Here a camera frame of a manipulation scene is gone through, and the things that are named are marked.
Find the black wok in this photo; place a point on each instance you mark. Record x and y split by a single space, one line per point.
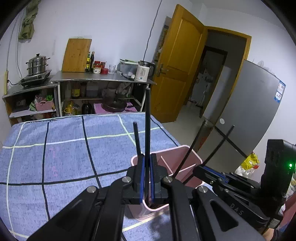
115 106

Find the wooden door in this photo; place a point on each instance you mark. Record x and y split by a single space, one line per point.
177 64

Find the bamboo cutting board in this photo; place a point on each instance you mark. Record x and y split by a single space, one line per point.
75 56

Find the yellow power strip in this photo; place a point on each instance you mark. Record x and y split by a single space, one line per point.
6 82

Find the blue checked tablecloth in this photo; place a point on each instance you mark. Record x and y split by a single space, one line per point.
45 164

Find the dark oil bottle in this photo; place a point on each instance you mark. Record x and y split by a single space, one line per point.
91 61

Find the stainless steel steamer pot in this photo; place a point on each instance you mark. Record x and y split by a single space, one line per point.
37 65

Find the person's right hand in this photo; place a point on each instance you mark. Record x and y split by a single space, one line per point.
287 225

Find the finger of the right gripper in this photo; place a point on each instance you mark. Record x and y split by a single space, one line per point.
197 173
210 175

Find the green hanging cloth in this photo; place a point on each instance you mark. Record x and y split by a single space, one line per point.
27 29

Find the pink plastic utensil holder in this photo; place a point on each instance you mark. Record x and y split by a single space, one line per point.
169 159

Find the glass cup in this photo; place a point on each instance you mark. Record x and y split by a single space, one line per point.
112 69

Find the black induction cooker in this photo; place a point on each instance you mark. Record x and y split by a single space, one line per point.
35 79

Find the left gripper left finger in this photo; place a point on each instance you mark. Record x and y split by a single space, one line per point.
96 214

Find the yellow plastic bag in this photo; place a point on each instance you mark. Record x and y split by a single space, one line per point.
250 162

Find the white electric kettle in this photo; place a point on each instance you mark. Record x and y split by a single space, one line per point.
145 70

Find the grey refrigerator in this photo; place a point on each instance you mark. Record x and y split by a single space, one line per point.
251 109

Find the red lidded jar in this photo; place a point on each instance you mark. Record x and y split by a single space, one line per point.
96 67

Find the pink small basket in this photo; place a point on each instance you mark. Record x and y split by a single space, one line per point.
45 105

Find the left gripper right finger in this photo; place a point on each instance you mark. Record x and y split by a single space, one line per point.
197 214

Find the clear storage box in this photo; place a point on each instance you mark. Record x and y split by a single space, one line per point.
127 68

